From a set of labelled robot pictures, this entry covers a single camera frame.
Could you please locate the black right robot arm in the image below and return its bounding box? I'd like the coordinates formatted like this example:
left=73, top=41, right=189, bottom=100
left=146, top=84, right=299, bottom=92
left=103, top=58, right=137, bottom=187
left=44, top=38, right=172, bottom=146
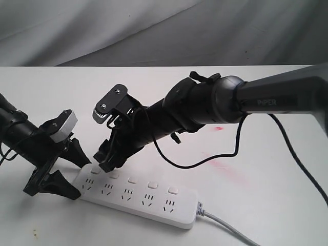
left=92, top=64, right=327, bottom=172

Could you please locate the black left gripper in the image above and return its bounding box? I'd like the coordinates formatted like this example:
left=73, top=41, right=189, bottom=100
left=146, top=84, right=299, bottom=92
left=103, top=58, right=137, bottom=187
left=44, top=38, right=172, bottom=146
left=23, top=122, right=91, bottom=200

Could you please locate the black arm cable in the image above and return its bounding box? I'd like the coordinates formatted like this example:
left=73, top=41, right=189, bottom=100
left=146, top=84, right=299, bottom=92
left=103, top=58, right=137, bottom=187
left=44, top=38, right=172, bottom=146
left=151, top=102, right=328, bottom=203
left=0, top=143, right=16, bottom=167

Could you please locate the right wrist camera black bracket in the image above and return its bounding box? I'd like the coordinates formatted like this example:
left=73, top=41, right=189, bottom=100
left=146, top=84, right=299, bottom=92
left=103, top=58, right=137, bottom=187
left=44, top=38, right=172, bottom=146
left=92, top=84, right=135, bottom=125

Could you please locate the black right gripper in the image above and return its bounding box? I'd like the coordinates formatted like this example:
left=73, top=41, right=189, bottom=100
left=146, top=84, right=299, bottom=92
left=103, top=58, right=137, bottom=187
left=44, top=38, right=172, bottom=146
left=93, top=112, right=153, bottom=173

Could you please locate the grey power cord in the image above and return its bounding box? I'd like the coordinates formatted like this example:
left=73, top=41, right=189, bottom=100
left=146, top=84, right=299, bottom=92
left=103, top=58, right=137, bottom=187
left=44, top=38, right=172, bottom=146
left=197, top=201, right=264, bottom=246

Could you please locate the white five-outlet power strip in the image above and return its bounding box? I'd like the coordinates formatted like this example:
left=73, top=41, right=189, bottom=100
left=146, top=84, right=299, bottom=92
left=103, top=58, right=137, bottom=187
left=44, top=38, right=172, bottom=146
left=73, top=165, right=202, bottom=229

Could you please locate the white backdrop cloth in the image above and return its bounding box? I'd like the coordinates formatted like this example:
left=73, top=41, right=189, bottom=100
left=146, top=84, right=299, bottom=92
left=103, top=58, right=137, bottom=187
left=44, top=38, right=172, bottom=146
left=1, top=1, right=327, bottom=66

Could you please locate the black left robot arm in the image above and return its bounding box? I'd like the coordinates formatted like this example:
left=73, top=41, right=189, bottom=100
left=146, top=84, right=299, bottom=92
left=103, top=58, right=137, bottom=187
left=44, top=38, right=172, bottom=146
left=1, top=96, right=90, bottom=200

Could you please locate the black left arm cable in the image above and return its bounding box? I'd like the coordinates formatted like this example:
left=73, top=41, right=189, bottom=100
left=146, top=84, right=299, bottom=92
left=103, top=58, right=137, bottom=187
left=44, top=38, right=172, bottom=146
left=0, top=143, right=16, bottom=167

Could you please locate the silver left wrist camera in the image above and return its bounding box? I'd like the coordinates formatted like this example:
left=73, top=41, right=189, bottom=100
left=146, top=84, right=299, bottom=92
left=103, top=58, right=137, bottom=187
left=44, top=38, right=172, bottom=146
left=49, top=109, right=78, bottom=143

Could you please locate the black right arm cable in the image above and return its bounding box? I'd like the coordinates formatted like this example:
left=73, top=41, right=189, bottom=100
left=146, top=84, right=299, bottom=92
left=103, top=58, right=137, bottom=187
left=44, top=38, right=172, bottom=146
left=151, top=102, right=328, bottom=203

